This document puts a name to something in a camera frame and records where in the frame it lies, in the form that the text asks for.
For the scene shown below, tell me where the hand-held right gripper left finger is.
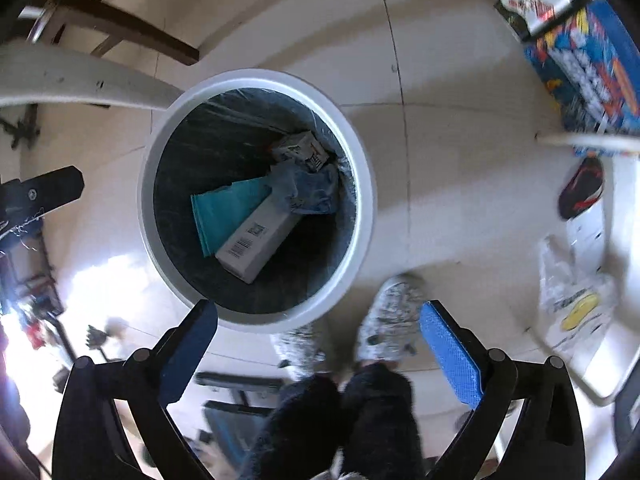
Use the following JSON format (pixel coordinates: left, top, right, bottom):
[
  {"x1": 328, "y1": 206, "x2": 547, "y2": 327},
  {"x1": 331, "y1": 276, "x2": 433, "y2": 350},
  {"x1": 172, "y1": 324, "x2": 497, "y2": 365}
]
[{"x1": 52, "y1": 299, "x2": 219, "y2": 480}]

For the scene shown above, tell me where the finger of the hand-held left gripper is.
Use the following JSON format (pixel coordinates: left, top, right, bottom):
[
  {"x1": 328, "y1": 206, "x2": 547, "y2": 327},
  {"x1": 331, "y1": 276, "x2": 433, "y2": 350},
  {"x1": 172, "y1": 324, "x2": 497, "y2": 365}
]
[{"x1": 0, "y1": 166, "x2": 85, "y2": 222}]

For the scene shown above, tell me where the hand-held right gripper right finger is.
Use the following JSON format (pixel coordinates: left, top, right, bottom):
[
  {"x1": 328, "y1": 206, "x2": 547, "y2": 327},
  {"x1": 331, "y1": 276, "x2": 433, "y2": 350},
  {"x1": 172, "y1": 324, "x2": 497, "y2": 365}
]
[{"x1": 420, "y1": 300, "x2": 586, "y2": 480}]

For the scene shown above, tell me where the white round trash can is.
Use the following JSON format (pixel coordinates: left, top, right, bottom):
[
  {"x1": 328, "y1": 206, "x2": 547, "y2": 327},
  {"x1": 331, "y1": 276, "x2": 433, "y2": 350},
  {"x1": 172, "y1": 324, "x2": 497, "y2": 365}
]
[{"x1": 137, "y1": 71, "x2": 377, "y2": 333}]

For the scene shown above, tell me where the black flat floor stand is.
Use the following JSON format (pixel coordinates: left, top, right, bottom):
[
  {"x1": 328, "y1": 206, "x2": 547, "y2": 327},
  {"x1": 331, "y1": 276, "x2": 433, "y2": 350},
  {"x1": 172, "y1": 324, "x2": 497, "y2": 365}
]
[{"x1": 194, "y1": 371, "x2": 286, "y2": 393}]

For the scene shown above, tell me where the grey fuzzy slipper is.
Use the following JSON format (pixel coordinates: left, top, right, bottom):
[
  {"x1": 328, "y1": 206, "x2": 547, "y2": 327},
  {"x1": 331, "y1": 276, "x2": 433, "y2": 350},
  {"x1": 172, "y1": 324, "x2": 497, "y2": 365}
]
[
  {"x1": 270, "y1": 324, "x2": 327, "y2": 382},
  {"x1": 354, "y1": 274, "x2": 429, "y2": 366}
]

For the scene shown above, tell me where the person's right leg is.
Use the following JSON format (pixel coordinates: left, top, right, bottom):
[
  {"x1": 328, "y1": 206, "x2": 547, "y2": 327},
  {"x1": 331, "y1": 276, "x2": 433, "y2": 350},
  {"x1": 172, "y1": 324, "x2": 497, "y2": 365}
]
[{"x1": 342, "y1": 362, "x2": 427, "y2": 480}]

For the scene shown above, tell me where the grey white table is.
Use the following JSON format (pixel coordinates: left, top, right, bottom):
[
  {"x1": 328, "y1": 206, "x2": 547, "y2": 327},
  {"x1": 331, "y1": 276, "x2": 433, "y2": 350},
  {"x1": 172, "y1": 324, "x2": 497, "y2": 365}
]
[{"x1": 0, "y1": 42, "x2": 183, "y2": 111}]

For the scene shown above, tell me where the long white cardboard box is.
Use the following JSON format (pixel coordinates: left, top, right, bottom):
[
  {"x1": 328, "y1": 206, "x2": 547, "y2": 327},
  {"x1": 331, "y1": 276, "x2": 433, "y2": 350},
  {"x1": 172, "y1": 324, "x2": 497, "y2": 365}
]
[{"x1": 215, "y1": 195, "x2": 303, "y2": 284}]

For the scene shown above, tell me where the white plastic bag yellow print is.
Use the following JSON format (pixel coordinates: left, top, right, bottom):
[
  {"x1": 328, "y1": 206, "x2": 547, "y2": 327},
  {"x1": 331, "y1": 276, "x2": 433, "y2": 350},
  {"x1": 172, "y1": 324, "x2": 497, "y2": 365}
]
[{"x1": 537, "y1": 235, "x2": 620, "y2": 356}]

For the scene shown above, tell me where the teal plastic packet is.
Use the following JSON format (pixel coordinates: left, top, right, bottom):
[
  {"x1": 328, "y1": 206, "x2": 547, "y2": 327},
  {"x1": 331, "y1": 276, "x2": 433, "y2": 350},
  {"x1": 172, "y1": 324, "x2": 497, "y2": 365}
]
[{"x1": 190, "y1": 177, "x2": 273, "y2": 258}]

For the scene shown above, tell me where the dark wooden chair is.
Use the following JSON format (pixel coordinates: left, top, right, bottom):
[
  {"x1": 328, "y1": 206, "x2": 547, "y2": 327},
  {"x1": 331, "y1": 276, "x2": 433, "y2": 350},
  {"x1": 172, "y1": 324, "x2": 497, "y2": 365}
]
[{"x1": 20, "y1": 0, "x2": 213, "y2": 66}]

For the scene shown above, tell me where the blue crumpled cloth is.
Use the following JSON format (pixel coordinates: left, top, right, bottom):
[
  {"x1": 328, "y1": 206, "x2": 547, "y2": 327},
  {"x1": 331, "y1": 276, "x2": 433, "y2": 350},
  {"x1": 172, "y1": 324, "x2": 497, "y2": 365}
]
[{"x1": 270, "y1": 162, "x2": 341, "y2": 216}]

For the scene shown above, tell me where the black red shoe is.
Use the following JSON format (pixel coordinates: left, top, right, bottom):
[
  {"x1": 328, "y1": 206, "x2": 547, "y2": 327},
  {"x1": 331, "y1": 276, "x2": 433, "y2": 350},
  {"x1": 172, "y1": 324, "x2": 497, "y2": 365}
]
[{"x1": 557, "y1": 156, "x2": 606, "y2": 222}]

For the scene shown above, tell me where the small white carton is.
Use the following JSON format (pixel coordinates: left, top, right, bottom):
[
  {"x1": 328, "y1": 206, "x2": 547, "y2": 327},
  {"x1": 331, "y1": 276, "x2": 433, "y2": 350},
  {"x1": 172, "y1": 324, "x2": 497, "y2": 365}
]
[{"x1": 267, "y1": 131, "x2": 331, "y2": 171}]

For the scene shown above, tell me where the blue colourful printed box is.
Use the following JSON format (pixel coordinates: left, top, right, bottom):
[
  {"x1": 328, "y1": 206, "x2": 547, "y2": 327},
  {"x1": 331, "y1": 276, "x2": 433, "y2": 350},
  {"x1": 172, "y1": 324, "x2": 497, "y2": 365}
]
[{"x1": 522, "y1": 0, "x2": 640, "y2": 156}]

